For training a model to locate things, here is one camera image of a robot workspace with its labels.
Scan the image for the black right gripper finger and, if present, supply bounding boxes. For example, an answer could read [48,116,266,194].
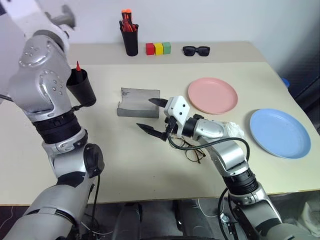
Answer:
[148,97,168,108]
[135,122,168,142]

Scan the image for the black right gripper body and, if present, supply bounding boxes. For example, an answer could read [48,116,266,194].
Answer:
[163,115,179,141]

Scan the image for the black tapered cup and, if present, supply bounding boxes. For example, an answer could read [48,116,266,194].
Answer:
[66,69,97,107]

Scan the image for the grey folded cloth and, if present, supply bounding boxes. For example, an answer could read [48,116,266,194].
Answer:
[116,87,161,119]

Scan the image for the thin framed eyeglasses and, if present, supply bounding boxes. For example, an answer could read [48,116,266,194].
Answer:
[172,136,206,165]

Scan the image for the pink plate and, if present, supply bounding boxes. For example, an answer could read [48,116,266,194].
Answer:
[187,77,239,115]

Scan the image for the black sunglasses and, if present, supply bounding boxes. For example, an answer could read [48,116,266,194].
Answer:
[182,45,211,57]

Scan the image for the white crumpled cloth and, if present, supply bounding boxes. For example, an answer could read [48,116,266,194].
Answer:
[223,121,245,139]

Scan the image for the tall black pen holder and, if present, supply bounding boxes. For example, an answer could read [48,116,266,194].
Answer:
[119,23,140,57]

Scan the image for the blue plate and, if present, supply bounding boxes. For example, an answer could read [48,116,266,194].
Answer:
[249,108,312,160]

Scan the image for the dark chair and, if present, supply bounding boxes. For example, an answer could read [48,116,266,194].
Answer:
[276,46,320,113]

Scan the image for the white plastic object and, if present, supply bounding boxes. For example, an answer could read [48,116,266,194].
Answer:
[301,201,320,228]

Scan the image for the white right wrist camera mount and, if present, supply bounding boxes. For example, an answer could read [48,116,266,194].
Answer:
[163,95,191,136]

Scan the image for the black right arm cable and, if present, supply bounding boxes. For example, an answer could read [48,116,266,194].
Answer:
[166,131,251,237]

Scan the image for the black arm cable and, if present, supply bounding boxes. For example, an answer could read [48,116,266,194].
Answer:
[166,131,251,237]
[91,173,102,227]

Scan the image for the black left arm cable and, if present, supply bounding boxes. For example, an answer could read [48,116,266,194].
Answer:
[91,173,102,227]

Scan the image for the thin white cable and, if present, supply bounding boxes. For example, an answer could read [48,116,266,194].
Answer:
[196,197,220,218]

